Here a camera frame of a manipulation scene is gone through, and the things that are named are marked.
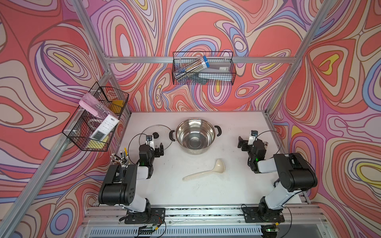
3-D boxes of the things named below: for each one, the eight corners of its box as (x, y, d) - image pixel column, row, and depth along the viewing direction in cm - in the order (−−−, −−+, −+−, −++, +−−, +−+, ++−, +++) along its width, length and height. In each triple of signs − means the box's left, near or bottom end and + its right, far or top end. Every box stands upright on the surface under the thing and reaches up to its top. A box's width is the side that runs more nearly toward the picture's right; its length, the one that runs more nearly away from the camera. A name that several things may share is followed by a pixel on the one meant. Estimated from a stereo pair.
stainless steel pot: (169, 145, 103) (167, 134, 93) (192, 123, 116) (192, 111, 106) (199, 166, 93) (200, 156, 83) (220, 139, 106) (223, 128, 96)
